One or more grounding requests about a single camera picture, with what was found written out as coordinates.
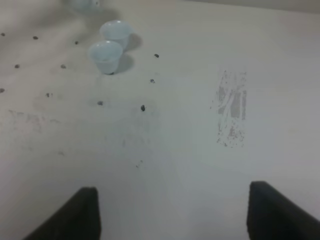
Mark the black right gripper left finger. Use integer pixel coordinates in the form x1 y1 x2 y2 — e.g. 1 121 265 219
25 187 102 240

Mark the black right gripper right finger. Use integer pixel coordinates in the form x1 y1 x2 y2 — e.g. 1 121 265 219
246 181 320 240

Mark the light blue porcelain teapot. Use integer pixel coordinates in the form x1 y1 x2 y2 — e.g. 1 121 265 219
64 0 101 14

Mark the near blue porcelain teacup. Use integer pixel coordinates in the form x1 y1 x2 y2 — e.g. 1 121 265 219
88 40 123 75

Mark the blue porcelain teacup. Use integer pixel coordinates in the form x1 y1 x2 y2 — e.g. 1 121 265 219
99 20 133 50
88 40 123 75

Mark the far blue porcelain teacup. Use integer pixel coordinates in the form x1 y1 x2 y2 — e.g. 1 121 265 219
99 20 133 50

